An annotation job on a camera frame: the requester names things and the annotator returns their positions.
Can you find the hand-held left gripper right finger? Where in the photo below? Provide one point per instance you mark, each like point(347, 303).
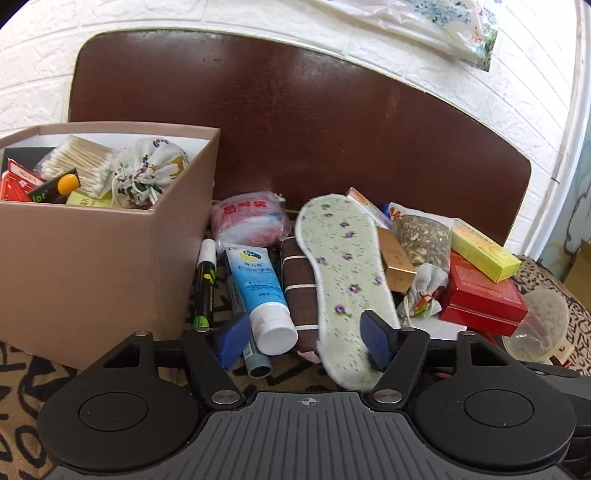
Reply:
point(376, 341)

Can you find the cartoon printed wall panel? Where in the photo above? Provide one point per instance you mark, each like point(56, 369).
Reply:
point(577, 207)

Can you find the small white cloth pouch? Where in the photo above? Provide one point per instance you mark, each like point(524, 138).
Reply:
point(427, 286)

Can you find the yellow green packet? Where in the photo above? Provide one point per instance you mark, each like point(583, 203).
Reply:
point(87, 201)

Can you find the yellow green box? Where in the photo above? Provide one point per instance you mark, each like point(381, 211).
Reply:
point(485, 251)

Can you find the brown cardboard carton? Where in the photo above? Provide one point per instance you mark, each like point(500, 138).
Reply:
point(581, 272)

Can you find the clear plastic funnel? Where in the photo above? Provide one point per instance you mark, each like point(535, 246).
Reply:
point(540, 318)

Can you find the black marker with white cap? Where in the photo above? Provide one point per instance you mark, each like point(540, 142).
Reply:
point(205, 286)

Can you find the orange and white box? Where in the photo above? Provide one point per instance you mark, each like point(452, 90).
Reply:
point(364, 203)

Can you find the tan cardboard box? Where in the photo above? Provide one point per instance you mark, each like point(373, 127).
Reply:
point(92, 277)

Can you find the grey tube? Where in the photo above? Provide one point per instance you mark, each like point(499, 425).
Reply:
point(256, 364)

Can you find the clear packet of seeds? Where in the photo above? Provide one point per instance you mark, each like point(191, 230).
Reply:
point(422, 240)

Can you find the blue and white cream tube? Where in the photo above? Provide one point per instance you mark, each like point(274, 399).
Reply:
point(254, 286)

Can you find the pack of cotton swabs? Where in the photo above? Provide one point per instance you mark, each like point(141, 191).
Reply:
point(78, 161)

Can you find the black marker with orange cap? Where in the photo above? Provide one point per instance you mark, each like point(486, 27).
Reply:
point(51, 189)

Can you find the white paper sheet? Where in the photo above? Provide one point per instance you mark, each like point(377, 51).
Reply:
point(443, 330)

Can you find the red and white plastic packet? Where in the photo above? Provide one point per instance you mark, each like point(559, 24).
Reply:
point(249, 217)

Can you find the brown towel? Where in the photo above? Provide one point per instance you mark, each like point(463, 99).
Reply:
point(300, 277)

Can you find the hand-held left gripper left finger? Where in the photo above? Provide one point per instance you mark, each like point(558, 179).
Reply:
point(231, 339)

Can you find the floral fabric insole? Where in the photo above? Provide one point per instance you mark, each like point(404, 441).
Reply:
point(346, 277)

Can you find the red box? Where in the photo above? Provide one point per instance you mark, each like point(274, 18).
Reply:
point(480, 295)

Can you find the gold box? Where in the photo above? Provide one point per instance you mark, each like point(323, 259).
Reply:
point(397, 263)

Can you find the flat black case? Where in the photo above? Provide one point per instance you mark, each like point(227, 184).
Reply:
point(27, 154)

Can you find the dark brown wooden headboard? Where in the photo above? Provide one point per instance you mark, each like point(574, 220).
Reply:
point(300, 115)

